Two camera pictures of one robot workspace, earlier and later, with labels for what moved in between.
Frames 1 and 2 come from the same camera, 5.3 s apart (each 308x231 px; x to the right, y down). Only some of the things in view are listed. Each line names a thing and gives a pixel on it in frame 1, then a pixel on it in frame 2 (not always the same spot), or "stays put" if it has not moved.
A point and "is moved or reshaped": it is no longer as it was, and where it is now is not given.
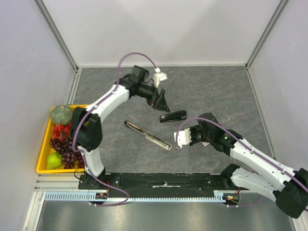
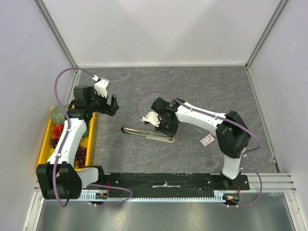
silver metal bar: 148,136 is moved or reshaped
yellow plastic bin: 46,148 stays put
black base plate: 159,182 stays put
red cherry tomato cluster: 61,132 stays put
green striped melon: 61,115 stays put
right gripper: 195,137 -> 167,128
